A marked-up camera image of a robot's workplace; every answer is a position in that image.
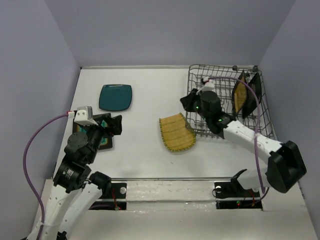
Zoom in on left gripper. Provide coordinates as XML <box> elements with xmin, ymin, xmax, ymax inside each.
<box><xmin>81</xmin><ymin>113</ymin><xmax>123</xmax><ymax>162</ymax></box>

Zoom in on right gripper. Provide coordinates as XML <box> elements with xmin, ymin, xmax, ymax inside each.
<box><xmin>180</xmin><ymin>87</ymin><xmax>211</xmax><ymax>122</ymax></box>

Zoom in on teal plate black rim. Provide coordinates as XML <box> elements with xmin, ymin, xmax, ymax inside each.
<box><xmin>72</xmin><ymin>114</ymin><xmax>113</xmax><ymax>151</ymax></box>

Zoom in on teal square plate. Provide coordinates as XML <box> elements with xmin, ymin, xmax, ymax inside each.
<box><xmin>98</xmin><ymin>84</ymin><xmax>133</xmax><ymax>112</ymax></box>

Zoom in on yellow square plate black rim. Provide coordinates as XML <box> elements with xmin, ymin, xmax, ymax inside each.
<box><xmin>231</xmin><ymin>70</ymin><xmax>247</xmax><ymax>117</ymax></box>

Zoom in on black floral plate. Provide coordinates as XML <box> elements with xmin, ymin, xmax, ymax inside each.
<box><xmin>242</xmin><ymin>72</ymin><xmax>262</xmax><ymax>118</ymax></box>

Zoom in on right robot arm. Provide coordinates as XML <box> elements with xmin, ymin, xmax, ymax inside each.
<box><xmin>180</xmin><ymin>88</ymin><xmax>307</xmax><ymax>196</ymax></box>

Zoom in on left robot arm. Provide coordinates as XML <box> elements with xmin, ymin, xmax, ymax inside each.
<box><xmin>26</xmin><ymin>107</ymin><xmax>122</xmax><ymax>240</ymax></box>

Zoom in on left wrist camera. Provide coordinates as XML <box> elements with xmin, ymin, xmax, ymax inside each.
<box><xmin>74</xmin><ymin>106</ymin><xmax>95</xmax><ymax>126</ymax></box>

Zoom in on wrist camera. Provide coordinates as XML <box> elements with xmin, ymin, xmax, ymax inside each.
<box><xmin>74</xmin><ymin>106</ymin><xmax>95</xmax><ymax>126</ymax></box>
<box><xmin>196</xmin><ymin>78</ymin><xmax>216</xmax><ymax>95</ymax></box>

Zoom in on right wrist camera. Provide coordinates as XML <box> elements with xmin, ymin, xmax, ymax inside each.
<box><xmin>196</xmin><ymin>78</ymin><xmax>216</xmax><ymax>95</ymax></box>

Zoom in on grey wire dish rack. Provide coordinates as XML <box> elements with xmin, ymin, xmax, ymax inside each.
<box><xmin>184</xmin><ymin>64</ymin><xmax>275</xmax><ymax>139</ymax></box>

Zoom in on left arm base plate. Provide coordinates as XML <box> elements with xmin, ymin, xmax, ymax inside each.
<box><xmin>89</xmin><ymin>182</ymin><xmax>127</xmax><ymax>211</ymax></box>

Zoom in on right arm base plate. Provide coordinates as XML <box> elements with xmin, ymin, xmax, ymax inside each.
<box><xmin>211</xmin><ymin>181</ymin><xmax>263</xmax><ymax>210</ymax></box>

